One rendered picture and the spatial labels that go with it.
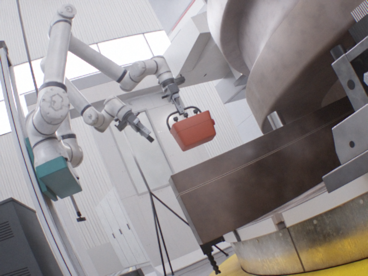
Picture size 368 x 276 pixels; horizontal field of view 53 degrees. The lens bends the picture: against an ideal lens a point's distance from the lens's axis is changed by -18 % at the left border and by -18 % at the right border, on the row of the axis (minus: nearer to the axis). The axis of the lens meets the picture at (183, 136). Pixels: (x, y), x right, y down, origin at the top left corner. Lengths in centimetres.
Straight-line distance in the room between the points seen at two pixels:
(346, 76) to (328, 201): 42
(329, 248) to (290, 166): 83
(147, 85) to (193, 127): 355
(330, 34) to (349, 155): 92
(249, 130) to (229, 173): 554
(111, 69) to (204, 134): 62
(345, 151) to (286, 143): 119
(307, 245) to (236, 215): 61
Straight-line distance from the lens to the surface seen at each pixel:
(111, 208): 1146
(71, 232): 496
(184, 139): 213
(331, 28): 187
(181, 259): 518
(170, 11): 608
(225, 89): 630
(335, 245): 147
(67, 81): 255
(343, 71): 141
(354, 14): 158
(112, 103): 250
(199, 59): 528
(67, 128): 264
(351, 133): 104
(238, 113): 776
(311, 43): 199
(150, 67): 229
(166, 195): 534
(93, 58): 234
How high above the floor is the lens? 39
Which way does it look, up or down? 12 degrees up
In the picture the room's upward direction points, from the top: 25 degrees counter-clockwise
